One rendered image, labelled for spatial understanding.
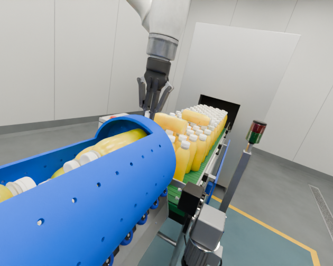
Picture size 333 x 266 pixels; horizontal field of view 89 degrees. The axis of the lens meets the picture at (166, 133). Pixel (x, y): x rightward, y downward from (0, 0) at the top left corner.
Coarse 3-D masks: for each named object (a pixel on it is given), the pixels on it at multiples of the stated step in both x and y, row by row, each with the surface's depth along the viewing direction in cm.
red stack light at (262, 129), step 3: (252, 123) 80; (255, 123) 78; (252, 126) 79; (255, 126) 78; (258, 126) 77; (261, 126) 77; (264, 126) 77; (249, 129) 81; (252, 129) 79; (255, 129) 78; (258, 129) 78; (261, 129) 77; (264, 129) 78; (258, 132) 78; (261, 132) 78
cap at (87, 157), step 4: (88, 152) 37; (80, 156) 37; (84, 156) 36; (88, 156) 36; (92, 156) 36; (96, 156) 37; (80, 160) 37; (84, 160) 37; (88, 160) 36; (84, 164) 37
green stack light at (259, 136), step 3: (249, 132) 81; (252, 132) 79; (255, 132) 79; (246, 135) 83; (249, 135) 80; (252, 135) 79; (255, 135) 79; (258, 135) 78; (261, 135) 79; (246, 138) 82; (249, 138) 80; (252, 138) 80; (255, 138) 79; (258, 138) 79; (252, 141) 80; (255, 141) 79; (258, 141) 80
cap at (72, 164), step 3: (69, 162) 40; (72, 162) 40; (75, 162) 41; (63, 165) 40; (66, 165) 40; (69, 165) 40; (72, 165) 39; (75, 165) 40; (78, 165) 41; (63, 168) 41; (66, 168) 40; (69, 168) 40; (72, 168) 39; (66, 171) 41
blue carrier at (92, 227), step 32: (128, 128) 56; (160, 128) 51; (32, 160) 40; (64, 160) 48; (96, 160) 29; (128, 160) 34; (160, 160) 43; (32, 192) 20; (64, 192) 22; (96, 192) 26; (128, 192) 31; (160, 192) 46; (0, 224) 17; (32, 224) 18; (64, 224) 21; (96, 224) 25; (128, 224) 32; (0, 256) 16; (32, 256) 18; (64, 256) 20; (96, 256) 25
